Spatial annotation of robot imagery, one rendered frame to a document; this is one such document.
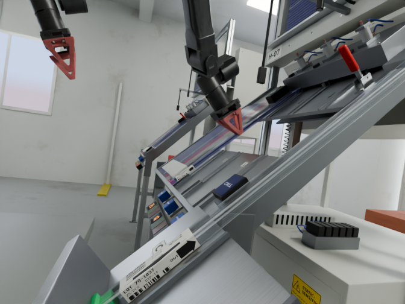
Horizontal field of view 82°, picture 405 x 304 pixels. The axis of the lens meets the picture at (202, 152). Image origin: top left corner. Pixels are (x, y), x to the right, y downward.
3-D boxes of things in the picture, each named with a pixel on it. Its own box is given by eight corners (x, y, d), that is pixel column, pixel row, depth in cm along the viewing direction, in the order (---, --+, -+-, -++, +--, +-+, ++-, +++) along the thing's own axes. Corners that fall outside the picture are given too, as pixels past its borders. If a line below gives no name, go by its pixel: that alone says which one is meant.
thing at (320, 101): (363, 125, 47) (352, 104, 46) (229, 133, 110) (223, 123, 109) (452, 47, 55) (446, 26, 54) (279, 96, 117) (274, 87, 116)
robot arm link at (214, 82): (191, 80, 69) (197, 74, 63) (208, 69, 71) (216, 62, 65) (204, 100, 70) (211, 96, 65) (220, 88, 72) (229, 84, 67)
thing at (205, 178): (216, 236, 39) (205, 221, 38) (161, 176, 102) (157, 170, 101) (295, 168, 43) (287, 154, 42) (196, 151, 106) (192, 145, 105)
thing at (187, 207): (218, 252, 39) (194, 220, 38) (163, 182, 102) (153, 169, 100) (224, 247, 39) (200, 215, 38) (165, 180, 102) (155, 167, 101)
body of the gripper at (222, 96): (228, 108, 75) (215, 88, 74) (241, 103, 65) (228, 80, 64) (212, 119, 74) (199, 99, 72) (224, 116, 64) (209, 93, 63)
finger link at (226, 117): (242, 128, 76) (227, 104, 74) (253, 127, 69) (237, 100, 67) (226, 140, 75) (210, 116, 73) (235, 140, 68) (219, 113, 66)
